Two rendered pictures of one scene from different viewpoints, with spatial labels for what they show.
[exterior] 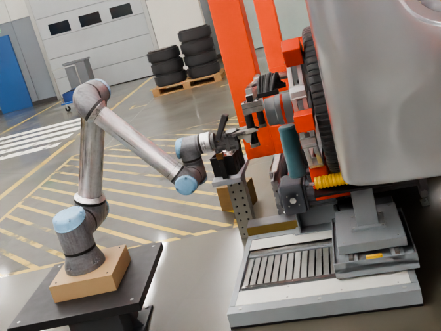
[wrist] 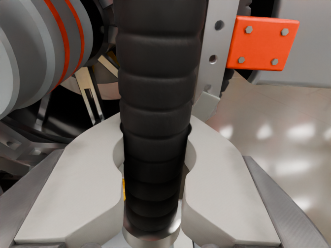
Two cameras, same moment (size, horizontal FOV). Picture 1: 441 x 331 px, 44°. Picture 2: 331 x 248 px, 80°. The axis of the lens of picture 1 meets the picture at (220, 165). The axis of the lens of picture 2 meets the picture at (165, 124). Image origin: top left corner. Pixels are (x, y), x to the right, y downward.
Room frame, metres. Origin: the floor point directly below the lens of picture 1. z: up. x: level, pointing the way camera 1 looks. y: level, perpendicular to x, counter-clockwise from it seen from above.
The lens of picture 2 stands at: (2.36, -0.08, 0.89)
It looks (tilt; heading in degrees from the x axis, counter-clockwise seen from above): 30 degrees down; 253
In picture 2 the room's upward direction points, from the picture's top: 4 degrees clockwise
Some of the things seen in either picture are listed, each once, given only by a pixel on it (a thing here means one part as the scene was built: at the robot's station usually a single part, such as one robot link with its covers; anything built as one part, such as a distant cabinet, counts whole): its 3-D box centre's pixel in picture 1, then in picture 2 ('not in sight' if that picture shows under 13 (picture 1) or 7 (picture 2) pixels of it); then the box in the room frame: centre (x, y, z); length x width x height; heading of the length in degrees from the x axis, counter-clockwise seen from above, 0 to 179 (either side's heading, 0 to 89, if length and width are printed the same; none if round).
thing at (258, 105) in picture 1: (252, 105); not in sight; (2.33, -0.20, 0.93); 0.09 x 0.05 x 0.05; 76
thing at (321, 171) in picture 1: (329, 177); not in sight; (2.44, -0.48, 0.48); 0.16 x 0.12 x 0.17; 76
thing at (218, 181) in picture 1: (231, 169); not in sight; (3.14, -0.06, 0.44); 0.43 x 0.17 x 0.03; 166
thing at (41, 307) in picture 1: (101, 308); not in sight; (2.41, 0.73, 0.15); 0.60 x 0.60 x 0.30; 82
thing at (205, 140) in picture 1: (207, 142); not in sight; (2.39, 0.03, 0.81); 0.10 x 0.05 x 0.09; 166
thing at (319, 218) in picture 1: (321, 200); not in sight; (2.76, -0.47, 0.26); 0.42 x 0.18 x 0.35; 76
